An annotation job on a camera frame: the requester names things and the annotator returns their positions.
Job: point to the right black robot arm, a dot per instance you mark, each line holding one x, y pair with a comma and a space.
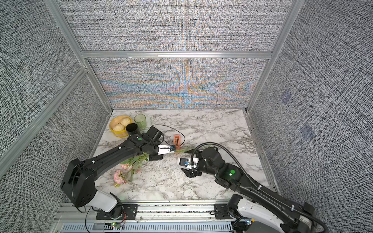
252, 200

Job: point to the aluminium front rail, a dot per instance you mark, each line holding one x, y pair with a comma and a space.
168, 211

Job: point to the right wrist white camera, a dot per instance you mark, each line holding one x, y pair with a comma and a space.
186, 162

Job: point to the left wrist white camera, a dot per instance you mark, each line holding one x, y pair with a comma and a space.
165, 149

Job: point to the steamed bun in bowl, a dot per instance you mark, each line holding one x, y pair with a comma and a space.
118, 128

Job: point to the wrist white camera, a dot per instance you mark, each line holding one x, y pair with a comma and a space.
186, 162
165, 149

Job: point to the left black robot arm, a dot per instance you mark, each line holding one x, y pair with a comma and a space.
79, 179

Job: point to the orange tape dispenser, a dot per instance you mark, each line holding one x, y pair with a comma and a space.
177, 140

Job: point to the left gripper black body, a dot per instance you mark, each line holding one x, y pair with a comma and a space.
153, 152

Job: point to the black mug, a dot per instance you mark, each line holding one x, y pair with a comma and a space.
132, 129

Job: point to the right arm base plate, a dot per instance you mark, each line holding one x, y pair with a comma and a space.
223, 211

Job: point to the yellow bowl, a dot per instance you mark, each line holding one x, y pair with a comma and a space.
116, 121

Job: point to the green glass cup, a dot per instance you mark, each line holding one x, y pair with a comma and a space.
141, 121

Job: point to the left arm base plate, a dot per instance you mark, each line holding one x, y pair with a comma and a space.
127, 211

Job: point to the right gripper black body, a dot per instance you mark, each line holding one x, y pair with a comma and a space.
204, 166

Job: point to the pink flower bouquet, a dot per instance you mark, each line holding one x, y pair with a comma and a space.
128, 168

